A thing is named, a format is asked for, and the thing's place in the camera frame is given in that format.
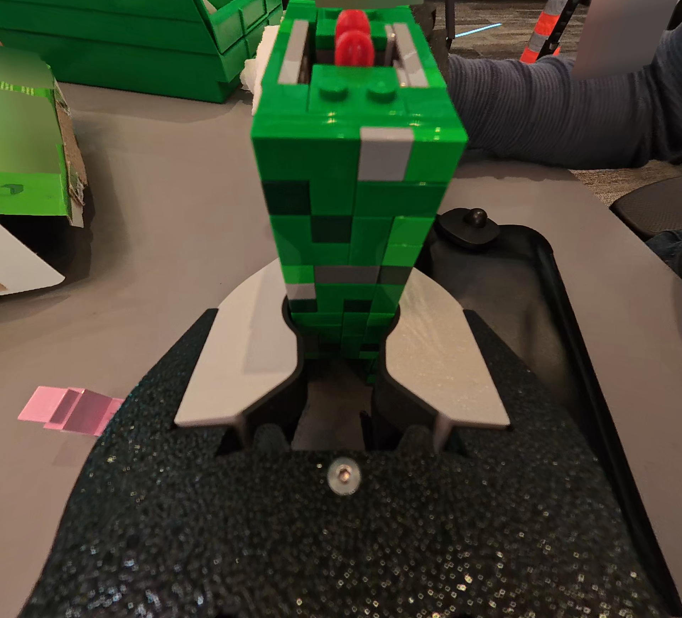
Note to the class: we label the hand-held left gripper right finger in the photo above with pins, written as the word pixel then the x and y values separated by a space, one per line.
pixel 442 362

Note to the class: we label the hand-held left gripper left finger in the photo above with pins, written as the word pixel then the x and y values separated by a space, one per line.
pixel 240 362

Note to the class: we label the green lego creeper model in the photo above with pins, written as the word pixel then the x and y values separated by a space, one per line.
pixel 351 202

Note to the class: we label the pink lego pig figure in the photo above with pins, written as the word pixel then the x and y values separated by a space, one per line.
pixel 74 410

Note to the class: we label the green lego set box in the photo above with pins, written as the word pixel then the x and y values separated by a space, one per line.
pixel 32 192

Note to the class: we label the black tray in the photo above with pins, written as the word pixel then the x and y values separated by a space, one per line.
pixel 533 309

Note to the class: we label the orange traffic cone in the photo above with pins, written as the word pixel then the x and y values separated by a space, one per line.
pixel 559 0

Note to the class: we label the white plastic bag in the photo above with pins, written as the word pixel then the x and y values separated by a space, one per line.
pixel 258 74

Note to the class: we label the person's leg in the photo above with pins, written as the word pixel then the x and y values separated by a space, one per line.
pixel 668 250

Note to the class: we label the black chair seat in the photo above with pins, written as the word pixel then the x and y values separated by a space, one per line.
pixel 650 208

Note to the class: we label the green plastic storage bin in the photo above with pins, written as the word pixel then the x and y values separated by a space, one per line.
pixel 133 16

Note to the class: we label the black mount plate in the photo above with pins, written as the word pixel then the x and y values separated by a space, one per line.
pixel 469 229

